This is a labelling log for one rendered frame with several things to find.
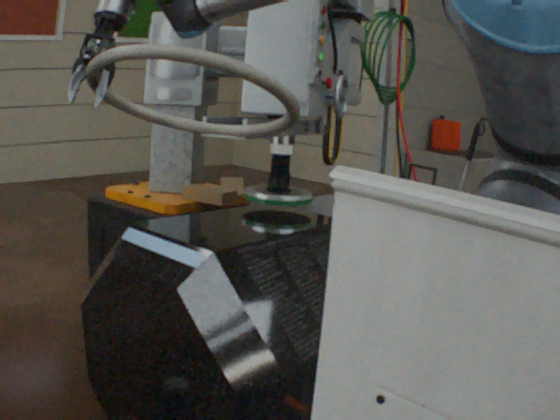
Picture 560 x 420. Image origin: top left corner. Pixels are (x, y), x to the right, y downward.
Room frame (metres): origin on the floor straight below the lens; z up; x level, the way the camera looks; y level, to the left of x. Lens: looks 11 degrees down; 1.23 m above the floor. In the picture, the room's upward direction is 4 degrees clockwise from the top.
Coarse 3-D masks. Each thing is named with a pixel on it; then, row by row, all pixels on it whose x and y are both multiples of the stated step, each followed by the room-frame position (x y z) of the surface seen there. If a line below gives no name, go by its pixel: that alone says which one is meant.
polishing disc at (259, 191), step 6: (252, 186) 1.94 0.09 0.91; (258, 186) 1.95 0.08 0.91; (264, 186) 1.96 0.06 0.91; (246, 192) 1.86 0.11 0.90; (252, 192) 1.83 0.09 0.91; (258, 192) 1.83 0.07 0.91; (264, 192) 1.84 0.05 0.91; (270, 192) 1.85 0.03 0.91; (294, 192) 1.88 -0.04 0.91; (300, 192) 1.88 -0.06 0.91; (306, 192) 1.89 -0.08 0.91; (264, 198) 1.80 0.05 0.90; (270, 198) 1.79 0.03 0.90; (276, 198) 1.79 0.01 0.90; (282, 198) 1.79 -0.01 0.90; (288, 198) 1.79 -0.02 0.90; (294, 198) 1.80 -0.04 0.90; (300, 198) 1.81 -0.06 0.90; (306, 198) 1.83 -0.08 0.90
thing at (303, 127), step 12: (204, 120) 1.48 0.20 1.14; (216, 120) 1.53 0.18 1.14; (228, 120) 1.61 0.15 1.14; (240, 120) 1.69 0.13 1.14; (252, 120) 1.48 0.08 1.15; (264, 120) 1.56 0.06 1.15; (276, 120) 1.64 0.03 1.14; (300, 120) 1.86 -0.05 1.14; (312, 120) 1.99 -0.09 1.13; (288, 132) 1.75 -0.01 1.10; (300, 132) 1.87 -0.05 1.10; (312, 132) 2.00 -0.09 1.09
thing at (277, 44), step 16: (304, 0) 1.77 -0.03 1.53; (256, 16) 1.82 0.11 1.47; (272, 16) 1.81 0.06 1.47; (288, 16) 1.79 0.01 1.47; (304, 16) 1.77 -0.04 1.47; (256, 32) 1.82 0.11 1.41; (272, 32) 1.81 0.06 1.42; (288, 32) 1.79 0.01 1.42; (304, 32) 1.77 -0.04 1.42; (256, 48) 1.82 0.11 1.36; (272, 48) 1.80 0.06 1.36; (288, 48) 1.79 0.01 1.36; (304, 48) 1.77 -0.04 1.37; (256, 64) 1.82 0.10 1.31; (272, 64) 1.80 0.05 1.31; (288, 64) 1.79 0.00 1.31; (304, 64) 1.77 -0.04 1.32; (288, 80) 1.79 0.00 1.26; (304, 80) 1.77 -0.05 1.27; (256, 96) 1.82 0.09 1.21; (272, 96) 1.80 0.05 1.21; (304, 96) 1.77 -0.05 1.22; (320, 96) 1.88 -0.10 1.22; (256, 112) 1.82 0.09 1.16; (272, 112) 1.80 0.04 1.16; (304, 112) 1.77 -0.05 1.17; (320, 112) 1.89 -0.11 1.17
